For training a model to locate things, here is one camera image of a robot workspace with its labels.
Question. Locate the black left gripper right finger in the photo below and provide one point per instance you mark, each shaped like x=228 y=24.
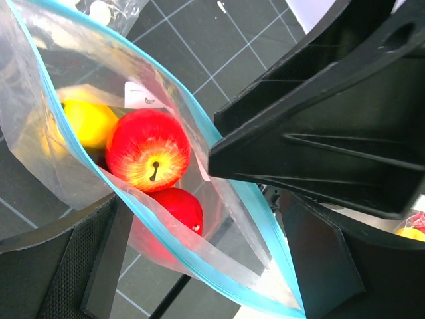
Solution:
x=347 y=269

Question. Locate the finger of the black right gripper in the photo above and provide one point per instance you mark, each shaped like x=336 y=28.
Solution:
x=352 y=136
x=299 y=83

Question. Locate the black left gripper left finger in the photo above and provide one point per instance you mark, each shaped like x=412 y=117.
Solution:
x=68 y=268

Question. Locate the red yellow toy apple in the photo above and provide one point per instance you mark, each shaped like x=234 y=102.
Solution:
x=148 y=149

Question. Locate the yellow toy bell pepper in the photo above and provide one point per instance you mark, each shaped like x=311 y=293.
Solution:
x=92 y=123

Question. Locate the clear zip bag teal zipper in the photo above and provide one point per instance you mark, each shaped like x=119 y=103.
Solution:
x=50 y=53

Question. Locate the white polka dot zip bag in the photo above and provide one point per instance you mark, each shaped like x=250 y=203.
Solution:
x=109 y=10

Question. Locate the black grid cutting mat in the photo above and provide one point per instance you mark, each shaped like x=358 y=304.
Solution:
x=216 y=49

